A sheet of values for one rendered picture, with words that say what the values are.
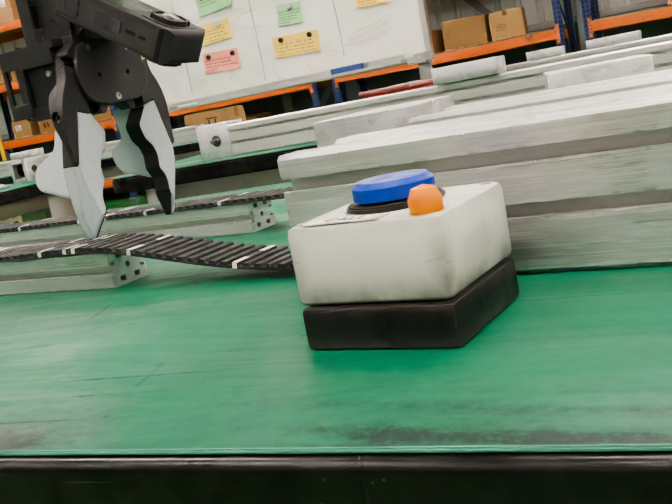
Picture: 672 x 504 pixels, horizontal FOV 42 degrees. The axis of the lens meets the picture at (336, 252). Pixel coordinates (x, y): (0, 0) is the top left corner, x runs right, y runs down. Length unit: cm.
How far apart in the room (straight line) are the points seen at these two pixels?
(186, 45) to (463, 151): 23
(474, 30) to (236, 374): 1003
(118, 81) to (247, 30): 314
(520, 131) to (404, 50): 309
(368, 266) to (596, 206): 15
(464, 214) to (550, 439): 14
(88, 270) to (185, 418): 38
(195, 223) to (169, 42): 32
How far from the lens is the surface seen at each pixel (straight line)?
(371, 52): 360
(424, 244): 37
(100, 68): 68
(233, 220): 87
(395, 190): 40
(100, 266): 72
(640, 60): 91
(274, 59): 377
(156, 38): 62
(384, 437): 30
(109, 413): 40
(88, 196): 66
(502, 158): 49
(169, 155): 73
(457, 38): 1043
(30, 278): 79
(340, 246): 39
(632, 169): 46
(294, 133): 233
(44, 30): 72
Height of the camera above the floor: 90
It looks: 10 degrees down
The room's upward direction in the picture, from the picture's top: 11 degrees counter-clockwise
